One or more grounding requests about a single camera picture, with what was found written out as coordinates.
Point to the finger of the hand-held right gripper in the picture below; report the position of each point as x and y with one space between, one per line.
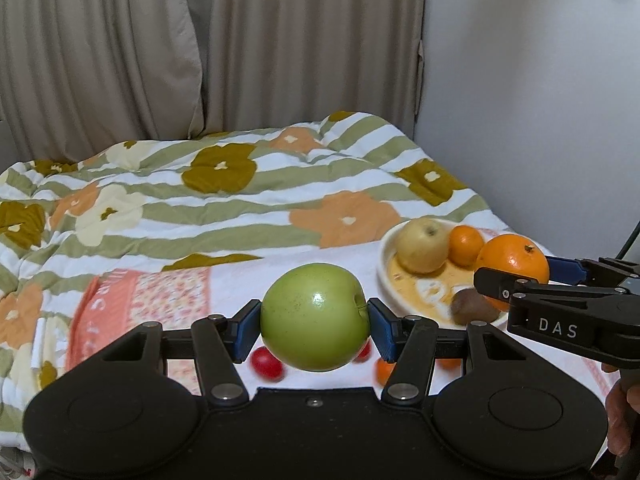
565 270
492 285

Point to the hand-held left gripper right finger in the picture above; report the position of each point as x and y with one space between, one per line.
382 330

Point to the green apple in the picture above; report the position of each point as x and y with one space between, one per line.
310 320

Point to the floral striped blanket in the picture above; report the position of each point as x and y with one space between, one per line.
250 200

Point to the large orange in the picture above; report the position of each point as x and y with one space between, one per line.
465 245
515 260

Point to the red cherry tomato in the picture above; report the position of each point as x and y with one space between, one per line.
267 364
362 353

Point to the beige curtain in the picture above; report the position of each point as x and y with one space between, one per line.
100 60
310 50

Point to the yellow apple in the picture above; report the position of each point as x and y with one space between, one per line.
422 245

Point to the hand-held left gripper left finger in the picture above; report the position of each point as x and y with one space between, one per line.
245 330

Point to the person's right hand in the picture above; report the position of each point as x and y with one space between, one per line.
622 415

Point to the cream bowl with bear print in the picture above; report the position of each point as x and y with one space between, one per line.
425 285

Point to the brown kiwi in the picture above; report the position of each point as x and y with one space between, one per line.
470 307

